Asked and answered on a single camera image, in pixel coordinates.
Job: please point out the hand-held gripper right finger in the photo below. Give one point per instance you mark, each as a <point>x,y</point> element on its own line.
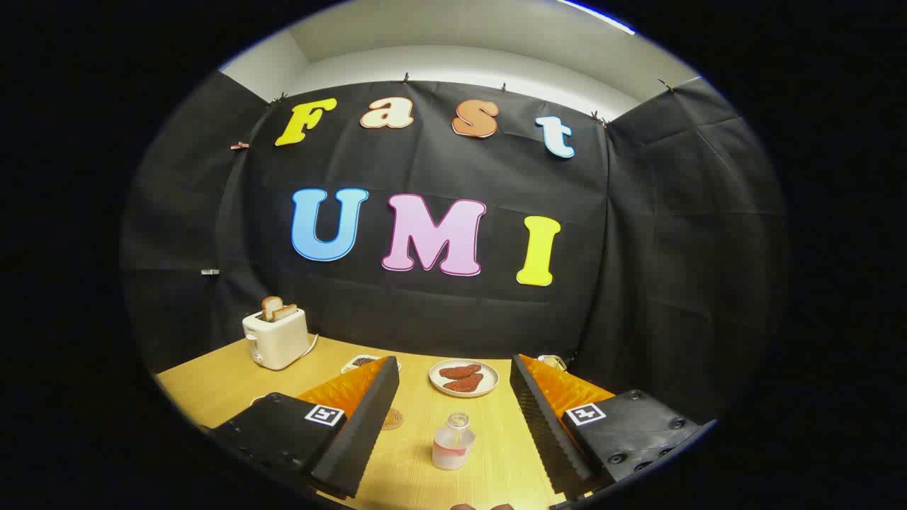
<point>547,433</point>

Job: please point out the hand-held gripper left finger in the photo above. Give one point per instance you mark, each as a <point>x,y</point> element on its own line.
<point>360,433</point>

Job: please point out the round wooden coaster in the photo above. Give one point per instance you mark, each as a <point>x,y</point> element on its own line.
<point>393,420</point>

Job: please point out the clear juice bottle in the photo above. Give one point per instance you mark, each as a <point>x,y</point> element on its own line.
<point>453,450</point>

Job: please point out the white divided seed dish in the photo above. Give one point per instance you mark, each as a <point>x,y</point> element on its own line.
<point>358,363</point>

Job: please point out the small metal clip stand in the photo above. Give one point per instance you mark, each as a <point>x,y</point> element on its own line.
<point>553,363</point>

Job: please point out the white oval plate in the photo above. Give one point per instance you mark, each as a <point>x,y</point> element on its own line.
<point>489,377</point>

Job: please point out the brown meat patty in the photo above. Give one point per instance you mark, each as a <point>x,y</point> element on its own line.
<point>459,371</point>
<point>465,384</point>

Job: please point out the cream toaster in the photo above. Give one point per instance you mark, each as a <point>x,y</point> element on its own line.
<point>280,341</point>

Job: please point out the toast slice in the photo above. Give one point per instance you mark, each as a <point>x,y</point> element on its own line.
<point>271,307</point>
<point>285,312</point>

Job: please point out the wooden table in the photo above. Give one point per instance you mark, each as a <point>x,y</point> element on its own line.
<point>212,382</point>

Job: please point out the black backdrop cloth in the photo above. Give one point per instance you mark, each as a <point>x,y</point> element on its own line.
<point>638,248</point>

